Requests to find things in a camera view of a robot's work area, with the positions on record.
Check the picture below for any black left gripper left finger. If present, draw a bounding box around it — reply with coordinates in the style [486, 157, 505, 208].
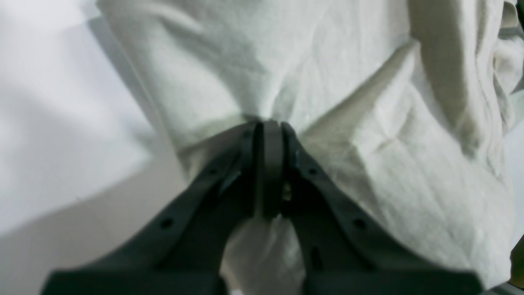
[42, 123, 262, 295]

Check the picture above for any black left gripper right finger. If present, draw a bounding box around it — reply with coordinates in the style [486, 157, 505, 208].
[262, 121, 483, 295]

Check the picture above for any beige t-shirt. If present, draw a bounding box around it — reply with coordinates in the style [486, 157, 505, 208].
[97, 0, 523, 289]

